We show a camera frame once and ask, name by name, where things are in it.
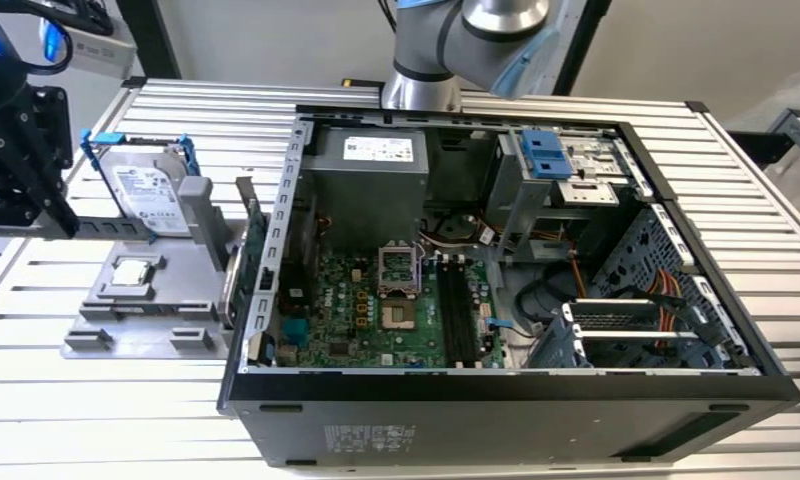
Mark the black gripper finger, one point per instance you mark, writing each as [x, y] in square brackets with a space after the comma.
[40, 190]
[49, 125]

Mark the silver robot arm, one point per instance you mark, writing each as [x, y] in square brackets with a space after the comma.
[420, 85]

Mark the blue disk carrier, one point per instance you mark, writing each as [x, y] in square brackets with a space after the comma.
[108, 138]

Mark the silver hard disk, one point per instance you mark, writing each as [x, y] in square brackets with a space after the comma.
[143, 195]

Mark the silver CPU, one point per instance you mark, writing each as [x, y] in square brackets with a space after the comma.
[129, 272]

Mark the grey parts rack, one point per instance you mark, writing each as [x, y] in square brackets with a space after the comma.
[173, 282]

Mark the green graphics card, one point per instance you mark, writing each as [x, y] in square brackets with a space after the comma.
[259, 230]

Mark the green motherboard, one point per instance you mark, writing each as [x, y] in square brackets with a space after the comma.
[320, 272]

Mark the yellow black connector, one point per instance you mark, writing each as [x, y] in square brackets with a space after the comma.
[347, 82]

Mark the grey power supply unit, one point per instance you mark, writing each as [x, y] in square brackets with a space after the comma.
[367, 200]

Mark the metal socket locking lever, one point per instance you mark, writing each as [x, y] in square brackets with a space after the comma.
[418, 275]

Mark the CPU socket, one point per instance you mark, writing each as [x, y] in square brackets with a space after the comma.
[399, 315]

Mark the blue drive bay latch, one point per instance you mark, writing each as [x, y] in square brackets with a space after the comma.
[543, 150]

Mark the black PC case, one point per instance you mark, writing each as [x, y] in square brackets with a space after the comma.
[440, 430]

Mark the metal disk bay cage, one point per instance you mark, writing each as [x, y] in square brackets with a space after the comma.
[614, 320]

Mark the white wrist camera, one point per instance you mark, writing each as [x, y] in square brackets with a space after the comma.
[103, 47]

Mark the black metal post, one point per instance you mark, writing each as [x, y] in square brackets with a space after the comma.
[587, 50]
[156, 40]

